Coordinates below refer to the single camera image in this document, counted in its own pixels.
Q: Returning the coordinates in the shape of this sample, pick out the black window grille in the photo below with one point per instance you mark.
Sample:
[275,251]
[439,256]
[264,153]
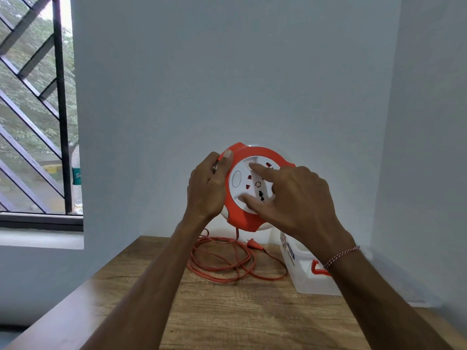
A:
[36,116]

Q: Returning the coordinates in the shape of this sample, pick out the person's right forearm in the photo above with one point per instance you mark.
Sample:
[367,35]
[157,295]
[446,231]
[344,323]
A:
[379,306]

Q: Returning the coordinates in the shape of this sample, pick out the person's left thumb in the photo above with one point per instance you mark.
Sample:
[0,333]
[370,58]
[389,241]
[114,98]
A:
[223,165]

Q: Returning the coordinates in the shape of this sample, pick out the clear plastic bottle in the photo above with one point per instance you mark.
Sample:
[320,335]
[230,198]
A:
[76,178]

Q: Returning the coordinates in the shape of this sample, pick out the person's left hand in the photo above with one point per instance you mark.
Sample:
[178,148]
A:
[205,193]

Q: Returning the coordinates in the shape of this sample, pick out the clear plastic storage box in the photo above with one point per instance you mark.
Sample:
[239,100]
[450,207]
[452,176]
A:
[310,269]

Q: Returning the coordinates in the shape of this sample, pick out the person's left forearm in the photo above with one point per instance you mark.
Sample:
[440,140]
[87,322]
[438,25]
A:
[146,287]

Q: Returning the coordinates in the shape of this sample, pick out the person's right hand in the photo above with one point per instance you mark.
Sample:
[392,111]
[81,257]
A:
[299,204]

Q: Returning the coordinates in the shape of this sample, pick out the person's right thumb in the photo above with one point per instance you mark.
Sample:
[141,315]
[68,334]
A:
[254,204]

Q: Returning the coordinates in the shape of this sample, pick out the orange plug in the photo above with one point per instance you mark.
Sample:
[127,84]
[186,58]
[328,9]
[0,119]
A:
[255,245]

